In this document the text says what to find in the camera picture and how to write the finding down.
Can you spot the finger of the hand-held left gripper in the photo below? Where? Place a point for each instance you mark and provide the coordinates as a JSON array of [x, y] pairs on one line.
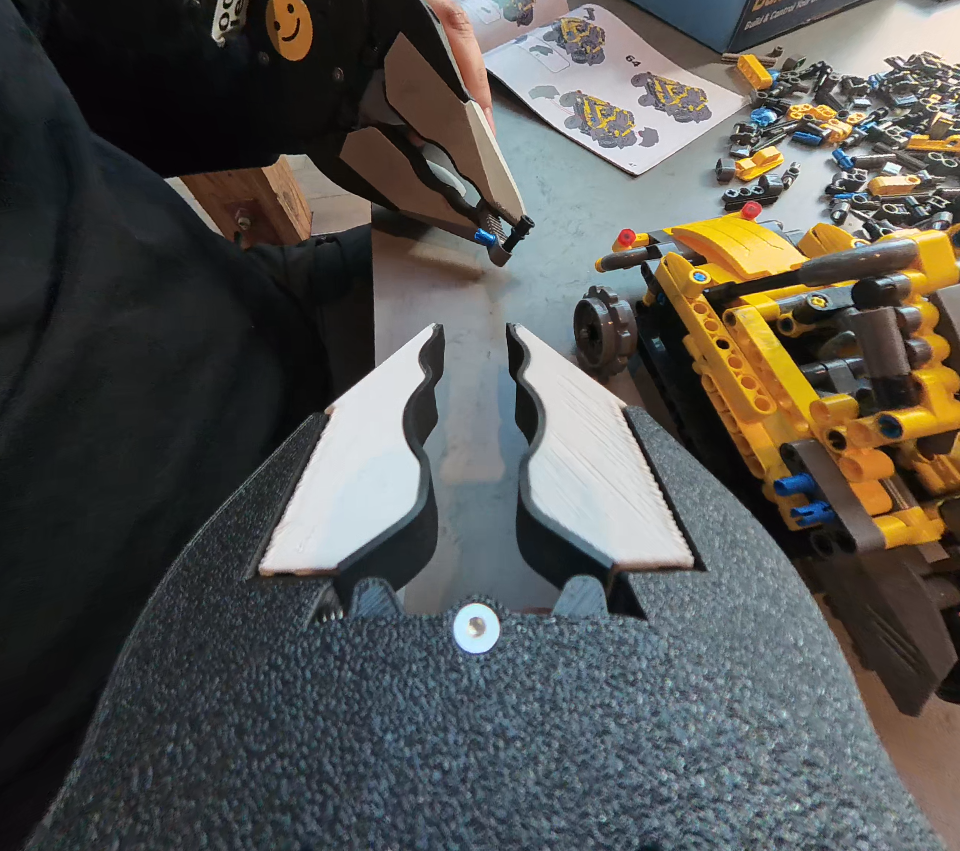
[[390, 168], [457, 138]]

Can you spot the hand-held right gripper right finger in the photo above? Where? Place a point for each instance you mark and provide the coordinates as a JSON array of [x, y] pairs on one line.
[[600, 483]]

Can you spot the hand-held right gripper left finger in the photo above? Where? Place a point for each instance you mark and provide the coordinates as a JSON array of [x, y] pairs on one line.
[[360, 483]]

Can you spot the grey gear rack piece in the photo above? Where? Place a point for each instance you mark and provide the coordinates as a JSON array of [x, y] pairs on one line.
[[501, 243]]

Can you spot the grey desk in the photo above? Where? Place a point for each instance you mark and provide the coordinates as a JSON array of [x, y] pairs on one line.
[[555, 206]]

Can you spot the person's left hand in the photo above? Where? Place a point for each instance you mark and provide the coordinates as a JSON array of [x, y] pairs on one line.
[[457, 41]]

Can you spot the paper instruction booklet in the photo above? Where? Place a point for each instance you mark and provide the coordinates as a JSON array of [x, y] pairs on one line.
[[600, 138]]

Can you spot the person's dark clothing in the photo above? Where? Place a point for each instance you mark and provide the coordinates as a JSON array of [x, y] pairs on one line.
[[112, 416]]

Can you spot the yellow toy brick vehicle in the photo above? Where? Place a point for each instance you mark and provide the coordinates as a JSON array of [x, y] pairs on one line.
[[825, 356]]

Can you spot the pile of loose brick parts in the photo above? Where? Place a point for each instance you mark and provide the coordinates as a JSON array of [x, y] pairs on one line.
[[862, 153]]

